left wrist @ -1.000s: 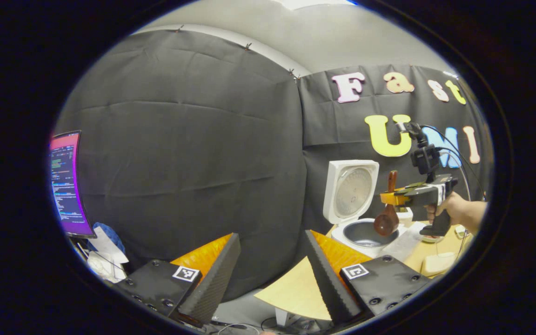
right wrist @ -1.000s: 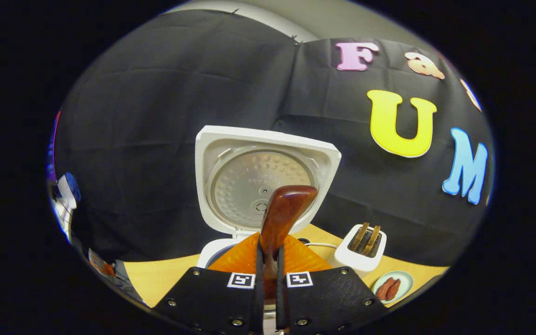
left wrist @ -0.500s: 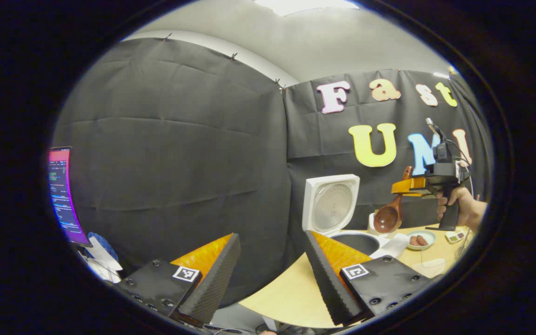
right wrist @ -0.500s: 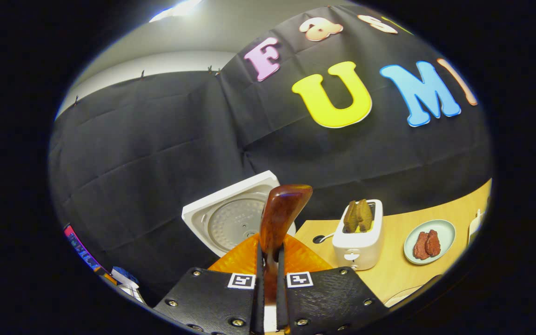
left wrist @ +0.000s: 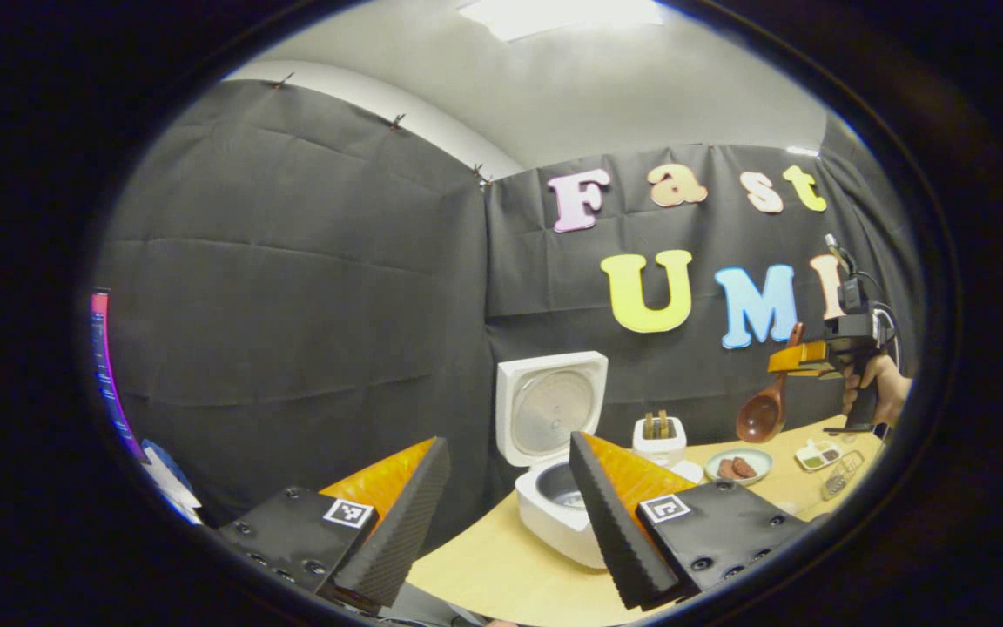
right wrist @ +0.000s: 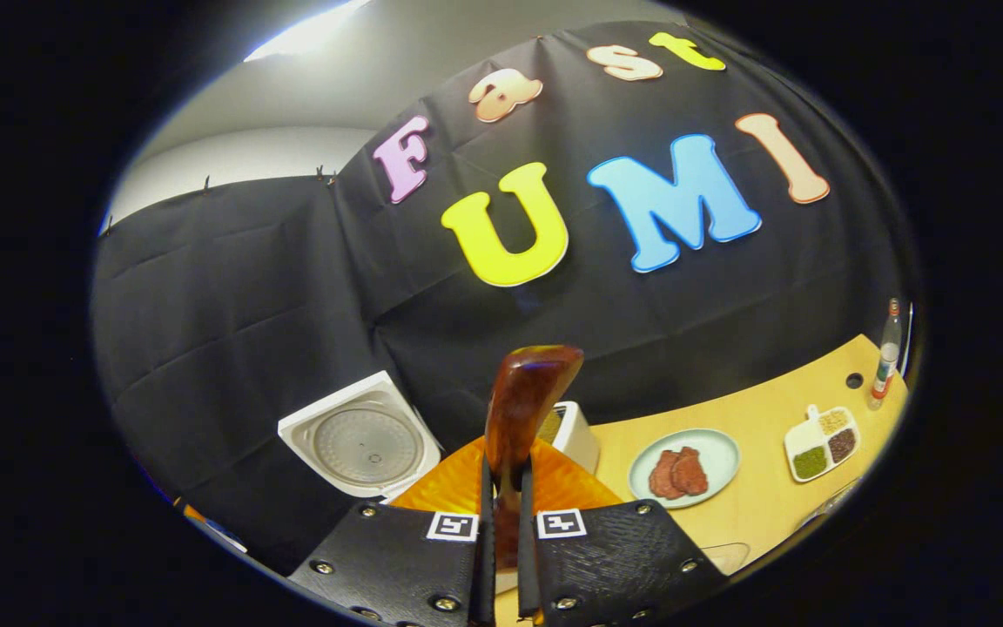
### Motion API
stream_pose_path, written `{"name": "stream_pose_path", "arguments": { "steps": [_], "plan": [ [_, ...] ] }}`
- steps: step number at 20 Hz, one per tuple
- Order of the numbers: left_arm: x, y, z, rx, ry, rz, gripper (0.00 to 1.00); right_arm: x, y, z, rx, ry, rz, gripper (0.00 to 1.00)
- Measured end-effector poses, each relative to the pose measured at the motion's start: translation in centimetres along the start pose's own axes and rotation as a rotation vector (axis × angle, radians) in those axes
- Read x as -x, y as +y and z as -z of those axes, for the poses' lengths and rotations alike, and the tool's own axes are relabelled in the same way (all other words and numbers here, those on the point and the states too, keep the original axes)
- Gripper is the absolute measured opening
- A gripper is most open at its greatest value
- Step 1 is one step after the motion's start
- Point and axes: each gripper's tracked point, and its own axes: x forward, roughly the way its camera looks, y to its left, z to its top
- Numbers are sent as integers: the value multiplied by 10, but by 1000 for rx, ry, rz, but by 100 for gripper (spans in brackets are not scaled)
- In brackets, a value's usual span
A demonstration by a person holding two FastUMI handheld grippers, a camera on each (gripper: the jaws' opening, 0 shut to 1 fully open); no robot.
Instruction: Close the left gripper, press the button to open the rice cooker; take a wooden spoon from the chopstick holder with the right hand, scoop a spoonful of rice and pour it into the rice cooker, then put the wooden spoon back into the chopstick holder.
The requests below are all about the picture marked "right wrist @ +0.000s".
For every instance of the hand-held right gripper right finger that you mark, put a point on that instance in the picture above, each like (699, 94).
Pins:
(526, 566)

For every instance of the brown bread slice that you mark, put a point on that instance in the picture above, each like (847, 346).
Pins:
(550, 425)

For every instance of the dark round table grommet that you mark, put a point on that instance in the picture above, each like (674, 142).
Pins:
(854, 380)

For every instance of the clear plastic bottle red label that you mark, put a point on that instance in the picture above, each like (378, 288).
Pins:
(885, 366)

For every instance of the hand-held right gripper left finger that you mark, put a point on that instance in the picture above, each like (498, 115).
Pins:
(486, 566)

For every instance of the thin white rod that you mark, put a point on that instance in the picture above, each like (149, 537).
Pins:
(907, 340)

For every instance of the white divided grain dish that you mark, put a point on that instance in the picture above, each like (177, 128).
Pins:
(815, 461)

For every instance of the brown wooden spoon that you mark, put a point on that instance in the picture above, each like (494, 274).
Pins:
(523, 401)

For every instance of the white rice cooker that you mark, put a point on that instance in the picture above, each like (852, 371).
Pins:
(362, 444)

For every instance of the clear plastic container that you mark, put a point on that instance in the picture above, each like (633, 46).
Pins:
(732, 557)

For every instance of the black backdrop cloth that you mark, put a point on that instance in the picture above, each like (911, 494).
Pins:
(249, 305)

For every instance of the pale green plate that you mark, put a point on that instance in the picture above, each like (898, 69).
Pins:
(719, 453)

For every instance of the white toaster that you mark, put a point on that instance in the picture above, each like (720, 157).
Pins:
(582, 446)

